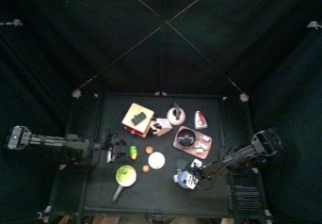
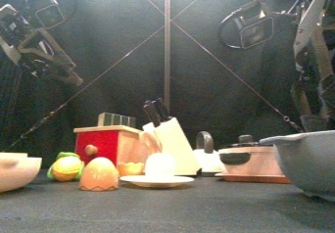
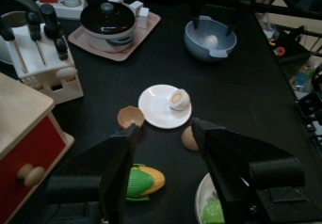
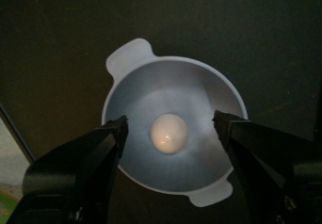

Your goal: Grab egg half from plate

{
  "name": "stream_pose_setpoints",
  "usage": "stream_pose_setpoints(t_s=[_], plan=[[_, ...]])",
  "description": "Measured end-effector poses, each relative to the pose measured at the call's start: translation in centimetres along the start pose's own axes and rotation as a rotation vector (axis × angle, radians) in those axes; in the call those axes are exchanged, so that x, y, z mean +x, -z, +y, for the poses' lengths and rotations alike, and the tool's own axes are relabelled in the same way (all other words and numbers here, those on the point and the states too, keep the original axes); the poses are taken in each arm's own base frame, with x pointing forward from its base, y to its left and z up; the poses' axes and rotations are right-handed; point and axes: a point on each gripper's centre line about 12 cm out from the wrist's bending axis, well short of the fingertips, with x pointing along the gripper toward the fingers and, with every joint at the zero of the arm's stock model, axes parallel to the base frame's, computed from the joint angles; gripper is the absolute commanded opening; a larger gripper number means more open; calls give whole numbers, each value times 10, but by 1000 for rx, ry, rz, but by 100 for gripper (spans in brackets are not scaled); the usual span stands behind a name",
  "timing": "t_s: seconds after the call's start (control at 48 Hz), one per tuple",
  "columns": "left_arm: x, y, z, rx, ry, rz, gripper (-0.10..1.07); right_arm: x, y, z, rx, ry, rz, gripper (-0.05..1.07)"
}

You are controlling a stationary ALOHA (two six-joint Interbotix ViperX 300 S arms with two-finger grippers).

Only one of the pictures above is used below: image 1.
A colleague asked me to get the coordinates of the white round plate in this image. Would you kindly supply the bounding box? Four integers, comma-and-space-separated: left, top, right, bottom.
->
147, 152, 165, 170

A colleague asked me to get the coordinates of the green yellow toy corn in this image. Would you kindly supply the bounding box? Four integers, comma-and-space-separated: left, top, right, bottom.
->
128, 145, 139, 161

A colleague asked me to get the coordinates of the frying pan with green food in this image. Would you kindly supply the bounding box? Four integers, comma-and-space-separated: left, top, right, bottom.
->
110, 165, 139, 203

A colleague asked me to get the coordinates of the pink rectangular tray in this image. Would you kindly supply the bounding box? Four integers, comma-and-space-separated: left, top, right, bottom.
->
172, 125, 213, 160

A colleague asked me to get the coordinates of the wooden shape sorter box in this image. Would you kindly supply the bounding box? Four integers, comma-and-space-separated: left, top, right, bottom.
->
120, 102, 156, 138

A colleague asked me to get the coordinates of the black toy pot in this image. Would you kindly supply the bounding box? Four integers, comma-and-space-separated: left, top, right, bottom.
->
176, 128, 197, 149

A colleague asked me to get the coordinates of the small wooden cube box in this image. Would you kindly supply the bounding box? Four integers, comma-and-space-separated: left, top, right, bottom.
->
149, 118, 173, 137

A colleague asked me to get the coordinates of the white printed label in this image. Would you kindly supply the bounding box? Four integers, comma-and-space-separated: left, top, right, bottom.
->
232, 184, 263, 209

